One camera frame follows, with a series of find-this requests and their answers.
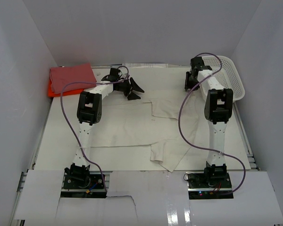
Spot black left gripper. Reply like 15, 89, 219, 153
116, 77, 143, 100

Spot white t shirt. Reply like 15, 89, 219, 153
90, 90, 199, 172

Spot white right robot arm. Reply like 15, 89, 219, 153
184, 56, 233, 188

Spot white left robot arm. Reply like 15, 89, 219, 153
60, 66, 144, 177

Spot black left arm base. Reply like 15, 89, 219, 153
60, 174, 107, 199

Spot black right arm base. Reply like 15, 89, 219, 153
183, 172, 234, 200

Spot papers at table back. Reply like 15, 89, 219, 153
123, 63, 168, 68

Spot white perforated plastic basket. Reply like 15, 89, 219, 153
202, 56, 245, 102

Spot folded red t shirt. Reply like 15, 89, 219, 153
48, 63, 96, 97

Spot folded orange t shirt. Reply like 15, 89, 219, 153
47, 80, 85, 97

